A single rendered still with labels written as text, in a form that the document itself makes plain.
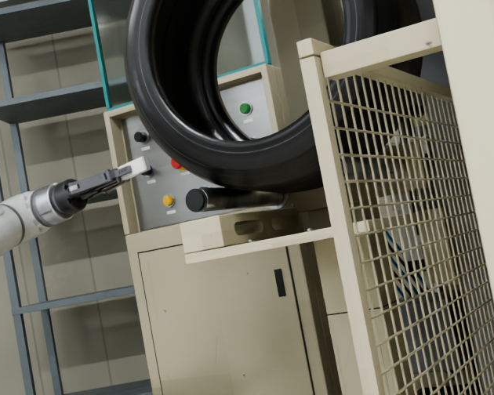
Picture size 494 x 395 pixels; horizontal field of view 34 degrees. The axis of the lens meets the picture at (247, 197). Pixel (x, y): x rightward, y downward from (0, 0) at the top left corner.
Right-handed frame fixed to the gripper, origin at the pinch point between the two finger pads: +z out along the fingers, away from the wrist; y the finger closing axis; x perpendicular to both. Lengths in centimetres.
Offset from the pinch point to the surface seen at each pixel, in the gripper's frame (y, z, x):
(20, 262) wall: 218, -242, -30
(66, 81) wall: 237, -187, -124
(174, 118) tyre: -13.7, 20.9, -2.1
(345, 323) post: 25, 24, 45
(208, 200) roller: -11.3, 21.3, 14.1
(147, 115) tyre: -13.2, 15.2, -5.1
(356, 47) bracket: -61, 72, 13
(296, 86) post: 24.6, 31.0, -8.1
